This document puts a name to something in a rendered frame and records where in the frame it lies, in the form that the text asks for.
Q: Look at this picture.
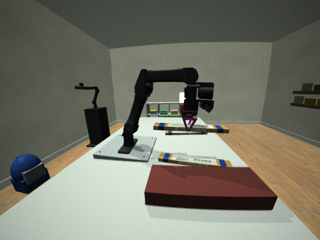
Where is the white electrode pack with printed label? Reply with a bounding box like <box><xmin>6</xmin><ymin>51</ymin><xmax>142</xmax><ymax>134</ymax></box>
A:
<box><xmin>165</xmin><ymin>130</ymin><xmax>208</xmax><ymax>135</ymax></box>

